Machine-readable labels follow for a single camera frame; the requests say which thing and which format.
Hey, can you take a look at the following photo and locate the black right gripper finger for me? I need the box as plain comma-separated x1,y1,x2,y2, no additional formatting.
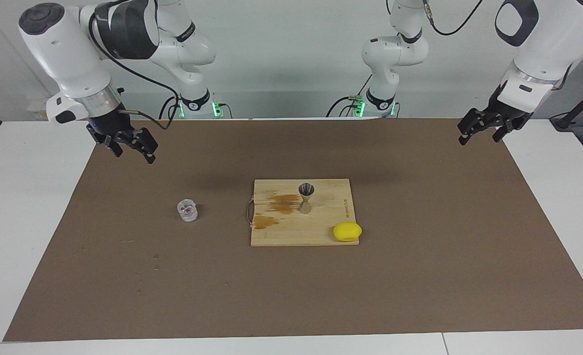
121,127,159,165
94,131,124,158

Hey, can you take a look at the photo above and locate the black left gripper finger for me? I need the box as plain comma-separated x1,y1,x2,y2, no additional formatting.
492,116,533,143
458,109,491,146

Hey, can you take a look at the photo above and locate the small clear glass cup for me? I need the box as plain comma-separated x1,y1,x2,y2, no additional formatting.
176,199,198,222

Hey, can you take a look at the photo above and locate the steel double jigger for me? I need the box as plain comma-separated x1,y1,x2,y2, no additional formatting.
298,182,314,215

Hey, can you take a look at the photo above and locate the black stand pole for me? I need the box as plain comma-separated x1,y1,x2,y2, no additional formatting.
550,79,583,131

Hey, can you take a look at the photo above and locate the white power strip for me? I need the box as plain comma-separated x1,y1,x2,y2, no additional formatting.
28,101,60,121

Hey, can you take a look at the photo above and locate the brown table mat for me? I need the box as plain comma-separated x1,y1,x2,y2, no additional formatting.
3,118,583,342

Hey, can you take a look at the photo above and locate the yellow lemon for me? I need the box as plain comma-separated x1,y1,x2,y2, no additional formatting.
333,222,363,242

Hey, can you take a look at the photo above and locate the stained wooden cutting board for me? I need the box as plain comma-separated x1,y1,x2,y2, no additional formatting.
246,178,360,247

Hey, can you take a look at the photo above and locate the black base cable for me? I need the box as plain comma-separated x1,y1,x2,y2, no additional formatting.
327,74,373,118
159,95,181,120

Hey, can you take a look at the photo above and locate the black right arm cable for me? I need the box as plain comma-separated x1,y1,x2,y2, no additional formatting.
88,0,181,131

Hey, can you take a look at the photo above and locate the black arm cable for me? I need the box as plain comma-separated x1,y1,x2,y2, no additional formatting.
422,0,573,92
88,0,181,131

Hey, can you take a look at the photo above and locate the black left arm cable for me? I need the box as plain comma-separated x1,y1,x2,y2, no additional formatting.
422,0,573,92

